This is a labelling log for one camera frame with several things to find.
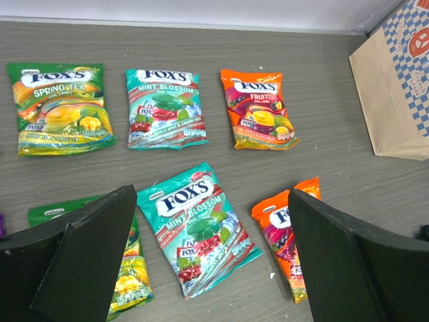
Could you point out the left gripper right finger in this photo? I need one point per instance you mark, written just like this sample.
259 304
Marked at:
357 271

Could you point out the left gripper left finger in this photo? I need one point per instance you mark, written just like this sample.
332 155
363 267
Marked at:
66 269

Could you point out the green lime candy packet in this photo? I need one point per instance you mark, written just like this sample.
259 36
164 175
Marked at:
132 287

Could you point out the green yellow candy packet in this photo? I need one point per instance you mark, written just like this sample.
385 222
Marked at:
60 108

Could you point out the teal mint candy packet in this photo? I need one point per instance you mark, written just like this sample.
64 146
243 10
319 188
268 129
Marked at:
164 110

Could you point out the orange fruit candy packet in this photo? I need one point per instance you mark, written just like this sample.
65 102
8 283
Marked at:
256 109

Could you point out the checkered paper bag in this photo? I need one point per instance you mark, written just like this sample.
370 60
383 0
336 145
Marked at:
391 76

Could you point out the dark blue folded cloth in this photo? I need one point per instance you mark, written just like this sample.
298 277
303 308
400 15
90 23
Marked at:
424 233

